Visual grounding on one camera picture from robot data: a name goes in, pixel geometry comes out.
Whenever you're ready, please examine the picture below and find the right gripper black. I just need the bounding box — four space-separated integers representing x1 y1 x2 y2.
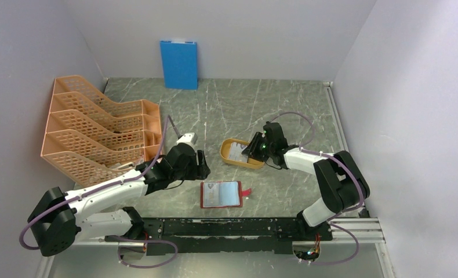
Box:
242 131 274 162

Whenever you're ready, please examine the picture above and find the yellow oval tray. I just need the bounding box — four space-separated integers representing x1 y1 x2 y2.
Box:
220 138 264 170

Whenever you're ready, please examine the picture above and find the red leather card holder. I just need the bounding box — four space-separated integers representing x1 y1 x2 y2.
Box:
200 181 252 209

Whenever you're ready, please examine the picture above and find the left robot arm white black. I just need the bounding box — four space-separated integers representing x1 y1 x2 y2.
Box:
25 143 210 257

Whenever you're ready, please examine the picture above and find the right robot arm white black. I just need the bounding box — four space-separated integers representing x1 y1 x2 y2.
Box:
242 122 370 240

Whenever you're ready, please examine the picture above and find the silver VIP credit card stack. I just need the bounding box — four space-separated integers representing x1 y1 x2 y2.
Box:
228 142 248 163

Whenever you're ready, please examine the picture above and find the orange mesh file organizer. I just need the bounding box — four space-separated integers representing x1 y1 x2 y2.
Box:
41 75 163 187

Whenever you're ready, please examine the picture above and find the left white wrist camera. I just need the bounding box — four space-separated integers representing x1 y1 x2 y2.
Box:
176 133 198 148

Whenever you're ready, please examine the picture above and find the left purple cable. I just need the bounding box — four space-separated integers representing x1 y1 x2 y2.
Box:
19 115 184 251

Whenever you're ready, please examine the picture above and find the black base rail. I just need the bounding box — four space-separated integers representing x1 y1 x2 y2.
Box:
120 217 333 255

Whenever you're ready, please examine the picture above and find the aluminium frame rail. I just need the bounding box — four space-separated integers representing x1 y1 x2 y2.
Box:
322 81 350 151

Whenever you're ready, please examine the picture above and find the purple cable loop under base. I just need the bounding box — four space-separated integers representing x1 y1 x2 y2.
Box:
110 234 179 269

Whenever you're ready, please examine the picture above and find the blue folder against wall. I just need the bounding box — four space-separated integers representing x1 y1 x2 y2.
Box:
159 41 198 90

